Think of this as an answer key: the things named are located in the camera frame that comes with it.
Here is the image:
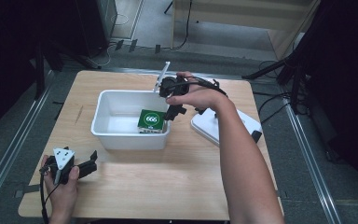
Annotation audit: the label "person's right hand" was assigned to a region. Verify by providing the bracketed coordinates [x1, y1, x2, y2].
[165, 71, 231, 114]

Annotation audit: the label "left hand-held gripper cable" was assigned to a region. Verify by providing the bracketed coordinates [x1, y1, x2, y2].
[38, 166, 61, 224]

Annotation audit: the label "white floor cable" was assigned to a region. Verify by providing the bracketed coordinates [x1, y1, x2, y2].
[96, 13, 129, 68]

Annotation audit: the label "white plastic storage box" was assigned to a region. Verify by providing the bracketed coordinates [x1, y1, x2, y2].
[90, 89, 172, 151]

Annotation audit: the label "dark curtain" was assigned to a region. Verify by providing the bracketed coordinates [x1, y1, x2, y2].
[302, 0, 358, 203]
[0, 0, 78, 141]

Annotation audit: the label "right hand-held gripper cable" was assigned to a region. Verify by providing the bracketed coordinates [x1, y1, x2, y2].
[172, 76, 229, 98]

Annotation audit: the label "green and white carton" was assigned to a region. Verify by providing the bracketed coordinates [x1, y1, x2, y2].
[136, 108, 168, 135]

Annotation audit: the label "black hanging cable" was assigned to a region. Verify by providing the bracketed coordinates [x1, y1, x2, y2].
[170, 0, 194, 51]

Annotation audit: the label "light wooden bench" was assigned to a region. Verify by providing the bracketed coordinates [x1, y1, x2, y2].
[170, 0, 322, 61]

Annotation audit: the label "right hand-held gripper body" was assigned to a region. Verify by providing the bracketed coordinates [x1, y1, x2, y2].
[153, 61, 190, 98]

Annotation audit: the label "metal floor rail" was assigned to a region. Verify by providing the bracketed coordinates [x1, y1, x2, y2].
[0, 69, 56, 217]
[105, 66, 244, 81]
[280, 94, 343, 224]

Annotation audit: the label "black tripod stand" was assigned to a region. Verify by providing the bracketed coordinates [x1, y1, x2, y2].
[241, 46, 312, 117]

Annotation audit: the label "white lid with black handle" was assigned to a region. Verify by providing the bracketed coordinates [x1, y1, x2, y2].
[190, 106, 263, 147]

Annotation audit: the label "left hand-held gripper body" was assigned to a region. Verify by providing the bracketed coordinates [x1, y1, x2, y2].
[39, 147, 82, 186]

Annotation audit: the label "black floor cables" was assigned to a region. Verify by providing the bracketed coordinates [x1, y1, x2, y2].
[256, 60, 293, 126]

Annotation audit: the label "black cabinet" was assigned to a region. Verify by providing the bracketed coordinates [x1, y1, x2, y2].
[74, 0, 119, 59]

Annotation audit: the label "hand-held gripper cable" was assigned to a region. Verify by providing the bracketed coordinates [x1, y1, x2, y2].
[38, 166, 61, 224]
[172, 76, 229, 98]

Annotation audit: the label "grey floor tape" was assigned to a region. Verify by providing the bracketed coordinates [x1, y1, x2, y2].
[14, 184, 42, 199]

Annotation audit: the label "person's left hand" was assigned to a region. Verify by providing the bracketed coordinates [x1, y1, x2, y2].
[40, 154, 80, 218]

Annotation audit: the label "black metal stand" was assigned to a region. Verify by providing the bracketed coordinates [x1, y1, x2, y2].
[33, 40, 103, 101]

